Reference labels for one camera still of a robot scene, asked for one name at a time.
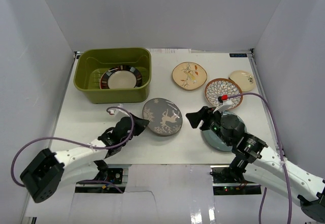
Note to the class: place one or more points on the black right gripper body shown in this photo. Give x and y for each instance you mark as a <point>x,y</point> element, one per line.
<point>213,121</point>

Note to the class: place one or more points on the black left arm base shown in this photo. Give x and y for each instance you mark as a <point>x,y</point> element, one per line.
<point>109,181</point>

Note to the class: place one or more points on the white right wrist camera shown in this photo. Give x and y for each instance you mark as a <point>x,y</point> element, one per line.
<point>224,104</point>

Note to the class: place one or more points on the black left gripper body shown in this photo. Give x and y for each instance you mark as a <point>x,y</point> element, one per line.
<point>132,124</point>

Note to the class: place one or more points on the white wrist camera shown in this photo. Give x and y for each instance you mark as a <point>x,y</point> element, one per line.
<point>224,104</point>
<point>115,110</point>

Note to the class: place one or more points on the blue label sticker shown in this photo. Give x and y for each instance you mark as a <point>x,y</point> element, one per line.
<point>238,55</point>

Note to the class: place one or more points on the small cream flower plate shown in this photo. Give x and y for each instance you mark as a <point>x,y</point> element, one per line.
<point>245,80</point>

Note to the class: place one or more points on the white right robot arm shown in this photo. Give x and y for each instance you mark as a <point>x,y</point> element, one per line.
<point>257,162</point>

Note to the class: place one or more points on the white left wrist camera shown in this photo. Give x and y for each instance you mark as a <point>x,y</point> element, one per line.
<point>115,110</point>

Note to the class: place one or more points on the light blue ceramic plate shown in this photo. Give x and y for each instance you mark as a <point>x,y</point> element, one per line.
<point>215,140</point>

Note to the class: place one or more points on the dark rimmed cream plate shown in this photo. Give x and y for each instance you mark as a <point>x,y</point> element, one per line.
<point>121,77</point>

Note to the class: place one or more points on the beige bird branch plate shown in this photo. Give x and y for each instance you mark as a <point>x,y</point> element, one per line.
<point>189,75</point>

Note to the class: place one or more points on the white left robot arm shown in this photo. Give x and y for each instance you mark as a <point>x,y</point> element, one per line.
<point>50,170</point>

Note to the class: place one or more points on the olive green plastic bin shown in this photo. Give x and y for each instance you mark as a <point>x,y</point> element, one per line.
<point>96,66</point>

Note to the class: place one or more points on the grey reindeer snowflake plate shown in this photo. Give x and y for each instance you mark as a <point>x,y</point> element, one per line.
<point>165,118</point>

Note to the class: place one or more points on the brown rimmed petal pattern bowl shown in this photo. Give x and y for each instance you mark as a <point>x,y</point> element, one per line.
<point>218,87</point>

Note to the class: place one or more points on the white paper sheets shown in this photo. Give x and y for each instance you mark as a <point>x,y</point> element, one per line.
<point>169,51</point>

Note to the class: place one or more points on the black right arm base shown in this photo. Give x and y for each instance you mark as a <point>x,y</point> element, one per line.
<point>225,185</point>

